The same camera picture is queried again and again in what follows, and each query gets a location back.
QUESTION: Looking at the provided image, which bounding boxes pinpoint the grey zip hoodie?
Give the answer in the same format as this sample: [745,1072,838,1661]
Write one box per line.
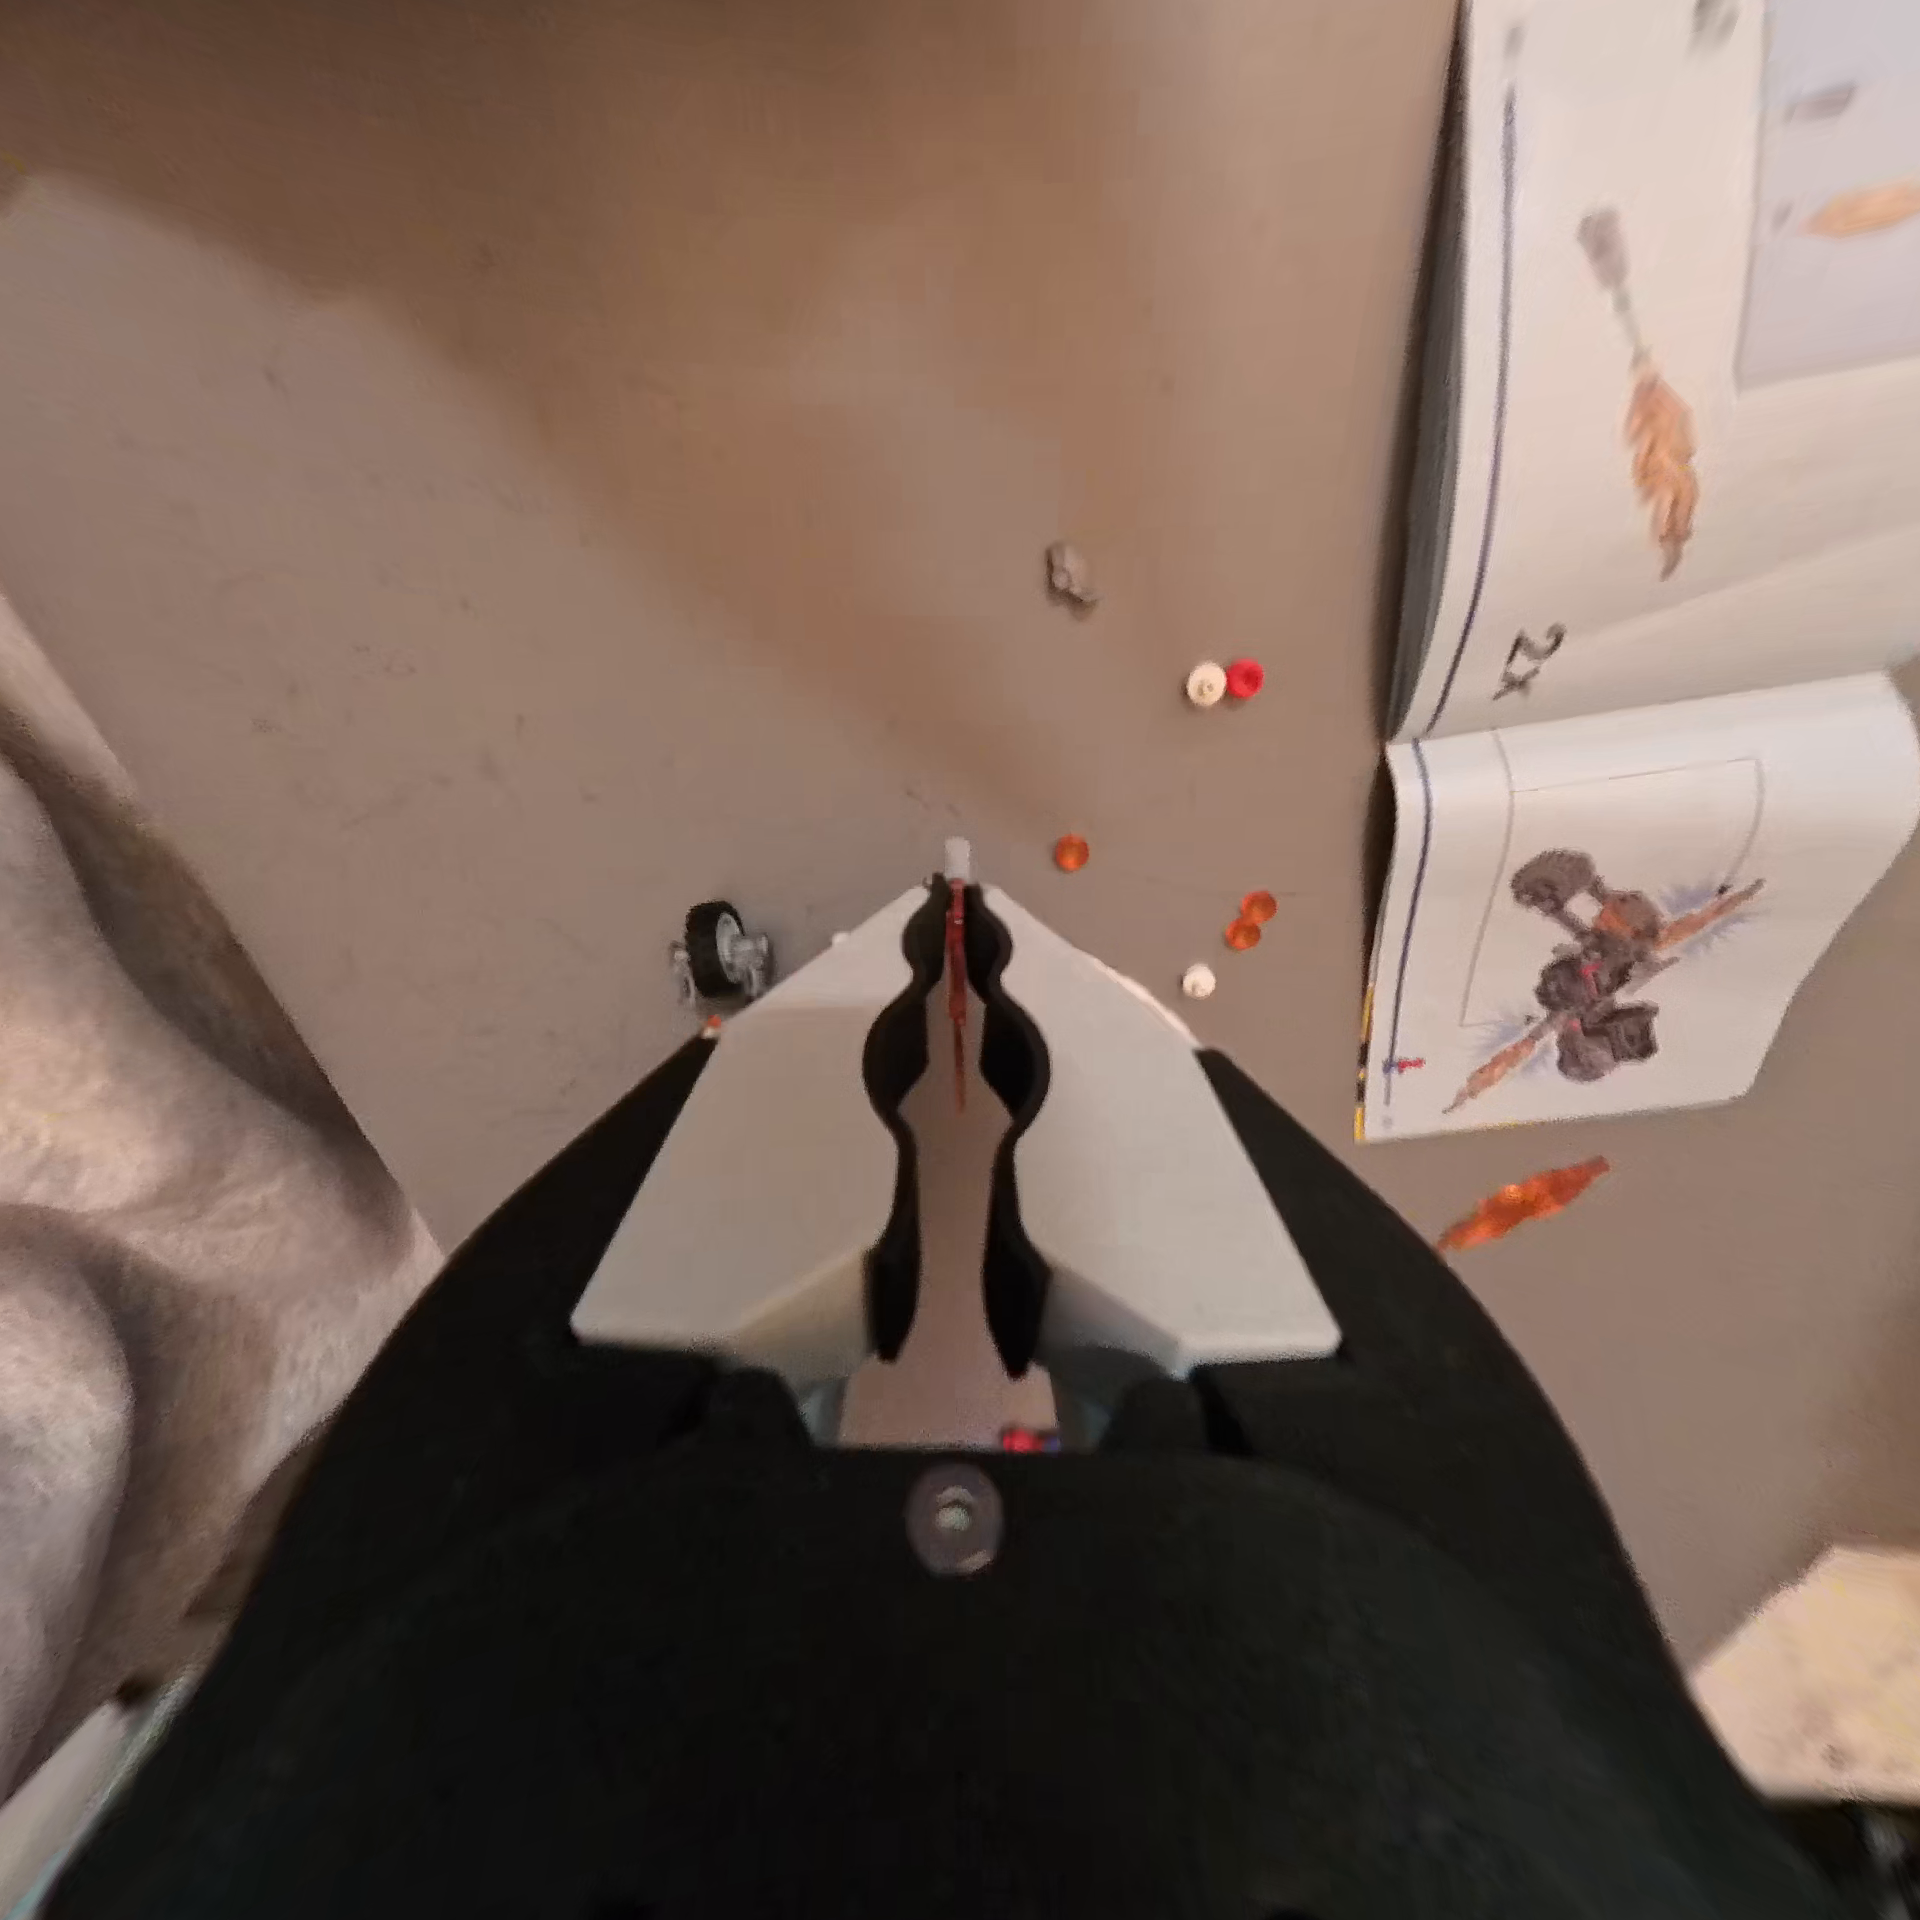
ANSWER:
[0,598,449,1800]

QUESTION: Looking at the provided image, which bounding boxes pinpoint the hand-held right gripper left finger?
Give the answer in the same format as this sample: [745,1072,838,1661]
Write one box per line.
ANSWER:
[569,881,942,1437]

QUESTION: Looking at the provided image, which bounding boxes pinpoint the lego instruction booklet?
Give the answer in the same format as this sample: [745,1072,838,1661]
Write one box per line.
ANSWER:
[1354,0,1920,1144]

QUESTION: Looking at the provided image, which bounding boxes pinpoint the transparent orange lego flame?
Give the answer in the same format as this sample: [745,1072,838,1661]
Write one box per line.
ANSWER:
[1435,1153,1612,1255]
[942,880,976,1114]

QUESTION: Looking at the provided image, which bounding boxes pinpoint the black lego motorcycle model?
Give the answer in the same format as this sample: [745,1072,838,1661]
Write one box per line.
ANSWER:
[667,895,781,1044]

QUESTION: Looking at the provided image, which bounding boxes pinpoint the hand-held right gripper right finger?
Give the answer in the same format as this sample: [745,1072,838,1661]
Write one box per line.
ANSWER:
[966,881,1345,1437]

